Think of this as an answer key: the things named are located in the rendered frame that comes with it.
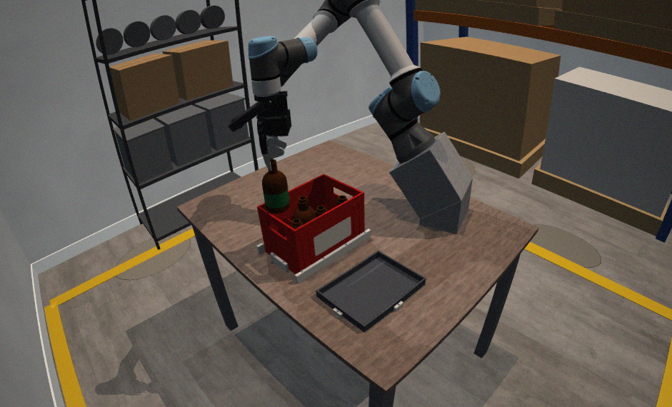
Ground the red crate with dividers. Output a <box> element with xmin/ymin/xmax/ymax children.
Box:
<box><xmin>257</xmin><ymin>176</ymin><xmax>365</xmax><ymax>274</ymax></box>

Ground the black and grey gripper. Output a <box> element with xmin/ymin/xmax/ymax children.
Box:
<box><xmin>254</xmin><ymin>91</ymin><xmax>291</xmax><ymax>171</ymax></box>

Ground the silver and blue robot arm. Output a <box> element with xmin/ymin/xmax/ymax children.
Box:
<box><xmin>248</xmin><ymin>0</ymin><xmax>441</xmax><ymax>164</ymax></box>

